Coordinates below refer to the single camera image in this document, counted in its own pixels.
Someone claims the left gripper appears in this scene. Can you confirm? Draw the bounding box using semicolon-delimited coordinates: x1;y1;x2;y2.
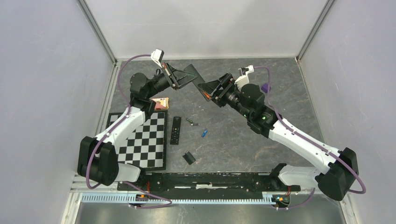
146;62;198;98

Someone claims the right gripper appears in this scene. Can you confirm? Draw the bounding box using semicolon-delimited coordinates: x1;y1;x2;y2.
198;72;252;119

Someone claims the blue AAA battery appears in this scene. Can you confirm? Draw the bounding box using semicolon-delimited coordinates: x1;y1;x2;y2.
201;129;208;137

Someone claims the black battery cover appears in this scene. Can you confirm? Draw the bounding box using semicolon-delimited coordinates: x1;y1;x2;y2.
182;152;196;165

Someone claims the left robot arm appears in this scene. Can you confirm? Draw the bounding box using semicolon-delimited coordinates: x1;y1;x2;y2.
77;63;201;190

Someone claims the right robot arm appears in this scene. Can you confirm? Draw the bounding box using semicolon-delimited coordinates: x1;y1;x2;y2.
162;63;361;201

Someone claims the black remote with green button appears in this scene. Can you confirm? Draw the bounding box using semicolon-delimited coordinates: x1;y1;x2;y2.
170;116;182;145

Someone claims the red beige small box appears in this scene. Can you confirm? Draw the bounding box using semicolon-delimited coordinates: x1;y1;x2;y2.
151;98;170;110

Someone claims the purple cube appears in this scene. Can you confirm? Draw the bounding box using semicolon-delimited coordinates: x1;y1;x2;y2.
261;83;272;93

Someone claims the black white checkerboard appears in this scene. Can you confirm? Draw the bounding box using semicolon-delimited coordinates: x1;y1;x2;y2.
116;110;168;171

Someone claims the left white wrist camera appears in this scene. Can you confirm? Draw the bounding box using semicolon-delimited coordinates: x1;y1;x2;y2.
150;49;164;68

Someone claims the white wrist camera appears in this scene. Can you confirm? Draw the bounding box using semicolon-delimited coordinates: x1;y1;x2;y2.
235;65;254;90
150;49;164;68

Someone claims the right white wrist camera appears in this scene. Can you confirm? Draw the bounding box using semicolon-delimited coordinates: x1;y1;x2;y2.
235;65;254;90

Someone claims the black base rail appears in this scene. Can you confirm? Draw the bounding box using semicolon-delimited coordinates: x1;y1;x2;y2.
135;172;301;200

